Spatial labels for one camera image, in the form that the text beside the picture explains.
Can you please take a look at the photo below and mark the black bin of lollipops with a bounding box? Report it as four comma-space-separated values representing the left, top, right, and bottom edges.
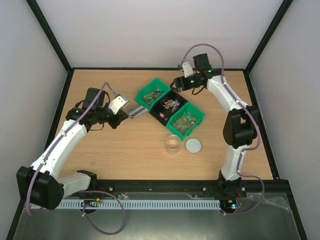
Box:
149, 90, 188, 126

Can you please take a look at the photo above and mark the metal scoop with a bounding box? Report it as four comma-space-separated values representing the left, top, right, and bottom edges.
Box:
127, 105, 149, 118

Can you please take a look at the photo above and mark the green bin of gummy candies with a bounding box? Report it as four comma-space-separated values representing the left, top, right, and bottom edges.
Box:
165, 102, 206, 141

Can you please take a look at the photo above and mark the green bin of mixed candies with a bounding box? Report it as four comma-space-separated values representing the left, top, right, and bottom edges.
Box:
135, 78, 171, 111

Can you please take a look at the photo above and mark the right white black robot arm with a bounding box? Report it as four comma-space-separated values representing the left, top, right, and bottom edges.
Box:
170, 53, 261, 196

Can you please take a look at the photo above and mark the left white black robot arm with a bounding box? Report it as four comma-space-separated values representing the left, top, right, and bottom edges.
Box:
16, 87, 129, 216

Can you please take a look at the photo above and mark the clear plastic jar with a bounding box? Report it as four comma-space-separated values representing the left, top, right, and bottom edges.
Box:
164, 134, 182, 154

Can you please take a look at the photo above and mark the white jar lid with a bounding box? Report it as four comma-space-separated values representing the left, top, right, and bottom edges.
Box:
185, 138, 202, 154

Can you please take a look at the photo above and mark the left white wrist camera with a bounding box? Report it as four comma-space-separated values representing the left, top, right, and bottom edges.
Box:
108, 95, 130, 115

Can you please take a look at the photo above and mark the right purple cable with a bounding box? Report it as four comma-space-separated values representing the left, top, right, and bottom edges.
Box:
181, 43, 266, 217

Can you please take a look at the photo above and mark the slotted grey cable duct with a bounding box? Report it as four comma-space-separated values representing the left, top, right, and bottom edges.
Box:
57, 198, 221, 210

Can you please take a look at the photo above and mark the black aluminium frame rail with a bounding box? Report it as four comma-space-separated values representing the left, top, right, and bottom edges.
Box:
24, 178, 291, 198

